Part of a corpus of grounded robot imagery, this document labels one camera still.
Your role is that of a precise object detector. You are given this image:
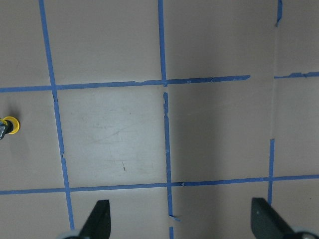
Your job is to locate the brown paper table mat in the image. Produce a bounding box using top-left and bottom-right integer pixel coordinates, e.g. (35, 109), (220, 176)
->
(0, 0), (319, 239)

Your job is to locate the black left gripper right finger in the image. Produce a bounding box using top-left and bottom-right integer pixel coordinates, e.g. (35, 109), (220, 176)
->
(250, 198), (295, 239)

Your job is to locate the yellow push button switch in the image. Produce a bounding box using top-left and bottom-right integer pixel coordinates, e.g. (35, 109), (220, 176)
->
(0, 116), (20, 139)

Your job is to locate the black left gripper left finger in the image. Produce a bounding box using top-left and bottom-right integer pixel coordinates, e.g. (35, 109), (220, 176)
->
(79, 200), (111, 239)

